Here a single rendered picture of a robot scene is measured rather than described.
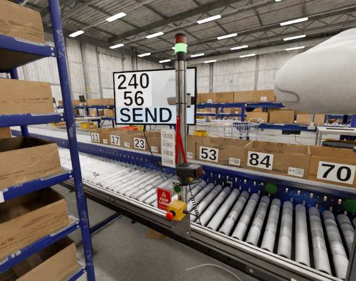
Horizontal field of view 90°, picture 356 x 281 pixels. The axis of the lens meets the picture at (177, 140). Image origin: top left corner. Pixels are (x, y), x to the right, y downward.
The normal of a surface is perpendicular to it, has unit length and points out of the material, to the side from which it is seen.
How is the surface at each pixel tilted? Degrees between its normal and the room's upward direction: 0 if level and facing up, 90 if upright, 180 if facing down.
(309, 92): 108
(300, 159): 90
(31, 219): 90
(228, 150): 90
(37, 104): 91
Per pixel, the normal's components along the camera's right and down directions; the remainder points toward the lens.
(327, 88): -0.84, 0.40
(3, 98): 0.83, 0.12
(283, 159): -0.54, 0.18
